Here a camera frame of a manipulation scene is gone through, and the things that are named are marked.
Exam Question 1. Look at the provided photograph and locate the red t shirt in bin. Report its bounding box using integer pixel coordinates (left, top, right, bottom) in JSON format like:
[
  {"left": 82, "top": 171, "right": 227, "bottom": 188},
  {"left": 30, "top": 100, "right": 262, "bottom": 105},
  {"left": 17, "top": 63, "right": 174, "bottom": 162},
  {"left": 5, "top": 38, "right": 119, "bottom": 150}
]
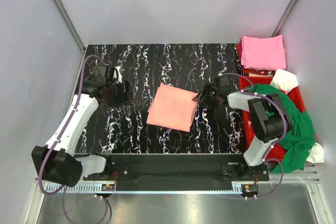
[{"left": 248, "top": 113, "right": 287, "bottom": 163}]

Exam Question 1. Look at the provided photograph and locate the folded pink t shirt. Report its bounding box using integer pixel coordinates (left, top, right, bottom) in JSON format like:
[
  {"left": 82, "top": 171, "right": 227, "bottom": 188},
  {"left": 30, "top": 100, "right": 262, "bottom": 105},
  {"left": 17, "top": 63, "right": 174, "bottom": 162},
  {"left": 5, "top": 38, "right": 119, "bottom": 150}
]
[{"left": 241, "top": 35, "right": 287, "bottom": 71}]

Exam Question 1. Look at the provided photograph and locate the white slotted cable duct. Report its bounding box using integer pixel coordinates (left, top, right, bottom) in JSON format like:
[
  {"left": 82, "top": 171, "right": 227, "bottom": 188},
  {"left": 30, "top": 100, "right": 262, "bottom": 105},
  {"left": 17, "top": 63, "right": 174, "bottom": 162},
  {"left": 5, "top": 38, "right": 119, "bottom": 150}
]
[{"left": 46, "top": 183, "right": 244, "bottom": 193}]

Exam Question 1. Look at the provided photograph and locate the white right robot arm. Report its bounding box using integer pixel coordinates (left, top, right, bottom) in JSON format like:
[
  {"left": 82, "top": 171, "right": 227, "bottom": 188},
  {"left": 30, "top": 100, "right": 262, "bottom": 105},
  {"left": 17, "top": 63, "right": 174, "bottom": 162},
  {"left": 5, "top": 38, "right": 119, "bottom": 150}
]
[{"left": 193, "top": 73, "right": 292, "bottom": 180}]

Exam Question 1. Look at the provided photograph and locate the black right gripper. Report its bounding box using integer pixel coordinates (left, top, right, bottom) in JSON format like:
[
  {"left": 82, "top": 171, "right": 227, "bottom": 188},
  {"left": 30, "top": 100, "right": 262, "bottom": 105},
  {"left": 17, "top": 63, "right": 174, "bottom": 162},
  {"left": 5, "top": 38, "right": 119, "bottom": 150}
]
[{"left": 192, "top": 82, "right": 221, "bottom": 110}]

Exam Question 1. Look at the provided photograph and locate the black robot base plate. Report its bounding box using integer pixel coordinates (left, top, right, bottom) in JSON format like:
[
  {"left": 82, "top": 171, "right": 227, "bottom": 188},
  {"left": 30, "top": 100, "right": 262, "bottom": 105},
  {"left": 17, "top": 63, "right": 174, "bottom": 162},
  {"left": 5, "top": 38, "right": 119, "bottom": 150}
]
[{"left": 84, "top": 154, "right": 269, "bottom": 187}]

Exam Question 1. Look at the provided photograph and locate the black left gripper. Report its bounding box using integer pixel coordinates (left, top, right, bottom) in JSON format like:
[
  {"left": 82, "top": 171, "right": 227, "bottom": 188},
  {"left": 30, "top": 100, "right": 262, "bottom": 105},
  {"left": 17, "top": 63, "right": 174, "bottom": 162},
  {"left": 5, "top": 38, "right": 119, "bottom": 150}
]
[{"left": 106, "top": 80, "right": 135, "bottom": 108}]

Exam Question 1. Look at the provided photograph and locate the black marble pattern mat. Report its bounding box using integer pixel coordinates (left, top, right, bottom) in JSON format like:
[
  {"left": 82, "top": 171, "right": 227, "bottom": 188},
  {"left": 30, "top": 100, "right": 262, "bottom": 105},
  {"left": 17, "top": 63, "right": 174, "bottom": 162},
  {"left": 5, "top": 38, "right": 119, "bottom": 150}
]
[{"left": 75, "top": 44, "right": 246, "bottom": 154}]

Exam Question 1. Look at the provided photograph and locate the green t shirt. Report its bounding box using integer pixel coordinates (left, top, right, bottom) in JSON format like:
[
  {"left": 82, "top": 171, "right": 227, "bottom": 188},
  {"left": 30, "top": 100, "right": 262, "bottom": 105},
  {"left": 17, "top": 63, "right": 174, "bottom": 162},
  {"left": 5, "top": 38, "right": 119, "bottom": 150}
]
[{"left": 250, "top": 84, "right": 316, "bottom": 173}]

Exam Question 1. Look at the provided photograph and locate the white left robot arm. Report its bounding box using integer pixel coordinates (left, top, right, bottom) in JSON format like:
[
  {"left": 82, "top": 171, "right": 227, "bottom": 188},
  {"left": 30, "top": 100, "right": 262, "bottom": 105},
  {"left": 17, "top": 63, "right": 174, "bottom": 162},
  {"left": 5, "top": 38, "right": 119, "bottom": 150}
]
[{"left": 31, "top": 64, "right": 134, "bottom": 187}]

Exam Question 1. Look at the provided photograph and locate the salmon pink t shirt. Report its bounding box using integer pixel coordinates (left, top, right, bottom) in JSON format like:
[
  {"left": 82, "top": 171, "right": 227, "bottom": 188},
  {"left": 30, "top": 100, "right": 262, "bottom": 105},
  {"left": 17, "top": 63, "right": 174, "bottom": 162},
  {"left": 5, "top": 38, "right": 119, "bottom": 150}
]
[{"left": 146, "top": 83, "right": 197, "bottom": 132}]

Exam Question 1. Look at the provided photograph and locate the red plastic bin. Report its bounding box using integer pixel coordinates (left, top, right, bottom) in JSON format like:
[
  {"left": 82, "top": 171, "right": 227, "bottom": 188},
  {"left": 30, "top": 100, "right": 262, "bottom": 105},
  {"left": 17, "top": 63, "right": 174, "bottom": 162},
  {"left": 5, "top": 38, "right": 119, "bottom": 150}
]
[{"left": 238, "top": 74, "right": 307, "bottom": 163}]

